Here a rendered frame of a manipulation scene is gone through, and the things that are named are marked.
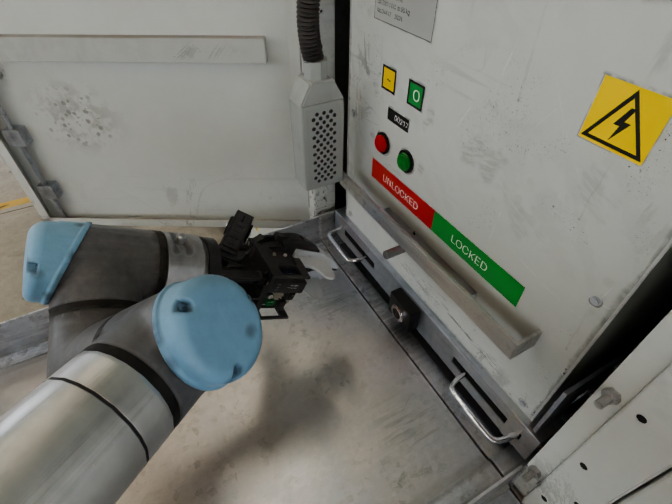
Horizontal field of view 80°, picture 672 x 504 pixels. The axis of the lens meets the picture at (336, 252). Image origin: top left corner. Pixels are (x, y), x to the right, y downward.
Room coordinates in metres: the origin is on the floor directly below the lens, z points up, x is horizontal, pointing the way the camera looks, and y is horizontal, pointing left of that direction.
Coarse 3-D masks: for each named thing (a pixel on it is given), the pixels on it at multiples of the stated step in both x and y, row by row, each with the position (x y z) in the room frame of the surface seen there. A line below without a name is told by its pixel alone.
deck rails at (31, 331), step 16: (304, 224) 0.64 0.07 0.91; (320, 240) 0.65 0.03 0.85; (16, 320) 0.39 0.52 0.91; (32, 320) 0.40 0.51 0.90; (48, 320) 0.41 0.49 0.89; (0, 336) 0.38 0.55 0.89; (16, 336) 0.39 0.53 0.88; (32, 336) 0.39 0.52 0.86; (48, 336) 0.40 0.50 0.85; (0, 352) 0.37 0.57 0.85; (16, 352) 0.37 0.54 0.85; (32, 352) 0.37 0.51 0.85; (0, 368) 0.34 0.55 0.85; (464, 480) 0.17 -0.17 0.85; (480, 480) 0.17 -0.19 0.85; (496, 480) 0.17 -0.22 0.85; (448, 496) 0.16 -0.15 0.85; (464, 496) 0.16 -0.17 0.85; (480, 496) 0.14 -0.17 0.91; (496, 496) 0.16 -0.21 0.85
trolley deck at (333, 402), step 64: (320, 320) 0.44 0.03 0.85; (0, 384) 0.32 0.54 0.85; (256, 384) 0.32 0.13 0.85; (320, 384) 0.32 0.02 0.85; (384, 384) 0.32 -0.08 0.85; (192, 448) 0.22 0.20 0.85; (256, 448) 0.22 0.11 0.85; (320, 448) 0.22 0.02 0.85; (384, 448) 0.22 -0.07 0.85; (448, 448) 0.22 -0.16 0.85
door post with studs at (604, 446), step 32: (640, 352) 0.17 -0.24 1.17; (608, 384) 0.17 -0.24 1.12; (640, 384) 0.16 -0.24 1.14; (576, 416) 0.17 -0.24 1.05; (608, 416) 0.16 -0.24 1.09; (640, 416) 0.14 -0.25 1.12; (544, 448) 0.17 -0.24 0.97; (576, 448) 0.16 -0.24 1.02; (608, 448) 0.14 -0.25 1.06; (640, 448) 0.13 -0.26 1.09; (544, 480) 0.15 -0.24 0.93; (576, 480) 0.14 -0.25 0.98; (608, 480) 0.12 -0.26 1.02; (640, 480) 0.11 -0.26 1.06
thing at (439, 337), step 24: (336, 216) 0.66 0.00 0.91; (360, 240) 0.58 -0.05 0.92; (384, 264) 0.51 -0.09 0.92; (384, 288) 0.50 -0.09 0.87; (408, 288) 0.45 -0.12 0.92; (432, 312) 0.40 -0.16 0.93; (432, 336) 0.37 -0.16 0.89; (456, 360) 0.33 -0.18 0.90; (480, 384) 0.28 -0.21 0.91; (504, 408) 0.24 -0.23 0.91; (528, 432) 0.21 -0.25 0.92; (552, 432) 0.21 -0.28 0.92; (528, 456) 0.19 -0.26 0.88
